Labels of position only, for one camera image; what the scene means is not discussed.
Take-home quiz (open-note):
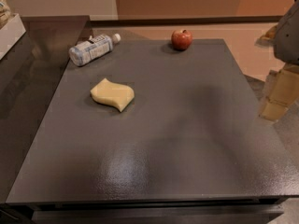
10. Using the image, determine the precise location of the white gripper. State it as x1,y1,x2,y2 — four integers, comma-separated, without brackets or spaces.
257,0,299,121

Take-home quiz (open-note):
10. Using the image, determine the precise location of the red apple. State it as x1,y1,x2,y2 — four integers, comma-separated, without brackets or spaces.
171,30,192,50

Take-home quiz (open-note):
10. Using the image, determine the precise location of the yellow sponge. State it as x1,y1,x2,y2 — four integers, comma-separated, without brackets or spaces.
90,78,135,112

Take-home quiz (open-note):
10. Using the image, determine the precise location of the clear plastic water bottle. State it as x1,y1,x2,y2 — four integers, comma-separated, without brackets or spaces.
68,34,121,66

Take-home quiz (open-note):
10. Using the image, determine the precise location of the white box at left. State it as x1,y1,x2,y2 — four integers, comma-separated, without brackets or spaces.
0,13,26,60

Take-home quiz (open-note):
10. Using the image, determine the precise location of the packaged item on box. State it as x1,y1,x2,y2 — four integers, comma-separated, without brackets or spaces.
0,0,12,29

